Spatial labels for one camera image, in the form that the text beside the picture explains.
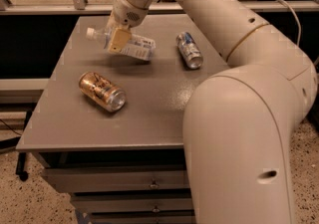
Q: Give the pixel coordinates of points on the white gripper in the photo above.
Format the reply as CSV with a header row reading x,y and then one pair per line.
x,y
126,13

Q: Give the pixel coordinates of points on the clear plastic water bottle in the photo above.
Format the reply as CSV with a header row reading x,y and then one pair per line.
x,y
137,46

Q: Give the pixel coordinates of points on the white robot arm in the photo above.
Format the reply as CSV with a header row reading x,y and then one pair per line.
x,y
237,124

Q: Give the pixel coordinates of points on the gold soda can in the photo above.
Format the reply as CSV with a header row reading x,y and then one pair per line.
x,y
102,91

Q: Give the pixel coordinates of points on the silver blue soda can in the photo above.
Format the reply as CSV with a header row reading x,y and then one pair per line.
x,y
189,50

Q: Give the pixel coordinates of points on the grey drawer cabinet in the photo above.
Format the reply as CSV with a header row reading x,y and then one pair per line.
x,y
69,130

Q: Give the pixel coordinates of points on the top grey drawer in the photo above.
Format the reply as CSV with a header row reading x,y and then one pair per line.
x,y
108,179

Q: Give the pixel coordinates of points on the grey drawer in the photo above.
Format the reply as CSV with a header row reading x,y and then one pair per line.
x,y
108,179
156,202
174,217

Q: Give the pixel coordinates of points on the middle grey drawer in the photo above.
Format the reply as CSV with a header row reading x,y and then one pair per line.
x,y
156,202

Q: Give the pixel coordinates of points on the bottom grey drawer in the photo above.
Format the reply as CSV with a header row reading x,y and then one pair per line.
x,y
174,217

